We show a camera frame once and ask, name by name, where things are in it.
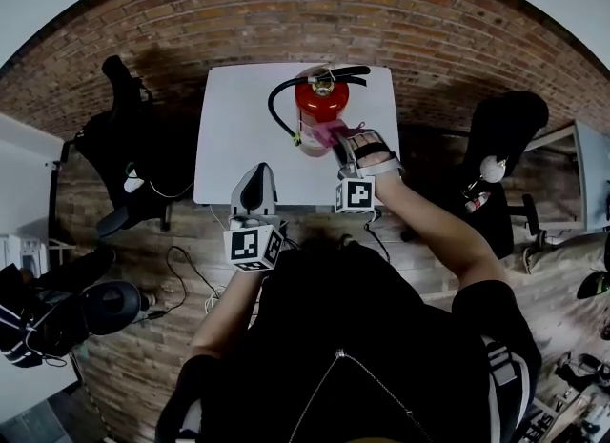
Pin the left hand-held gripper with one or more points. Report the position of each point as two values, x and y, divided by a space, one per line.
250 246

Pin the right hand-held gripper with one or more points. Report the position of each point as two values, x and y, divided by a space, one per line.
355 195

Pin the pink cloth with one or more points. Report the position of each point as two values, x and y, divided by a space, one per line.
329 132

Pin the red fire extinguisher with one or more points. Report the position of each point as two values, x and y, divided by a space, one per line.
321 98

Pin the person's right forearm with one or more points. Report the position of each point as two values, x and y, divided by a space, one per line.
438 236

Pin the person's left forearm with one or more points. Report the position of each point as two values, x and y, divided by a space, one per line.
229 312

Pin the person's right hand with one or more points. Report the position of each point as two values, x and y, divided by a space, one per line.
372 150

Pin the small white bag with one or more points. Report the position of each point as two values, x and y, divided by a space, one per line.
133 181

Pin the black office chair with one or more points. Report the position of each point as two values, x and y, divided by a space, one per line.
505 122
138 136

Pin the small red-white bottle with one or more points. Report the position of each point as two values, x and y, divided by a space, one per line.
477 202

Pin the white round plush ball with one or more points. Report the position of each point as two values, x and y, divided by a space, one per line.
493 168

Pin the person's black shirt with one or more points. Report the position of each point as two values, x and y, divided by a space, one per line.
348 350

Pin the black round-backed chair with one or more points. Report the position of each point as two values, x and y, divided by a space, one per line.
112 308

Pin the white box device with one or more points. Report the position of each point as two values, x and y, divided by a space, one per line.
24 253

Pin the grey desk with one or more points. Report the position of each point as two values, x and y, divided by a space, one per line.
593 174

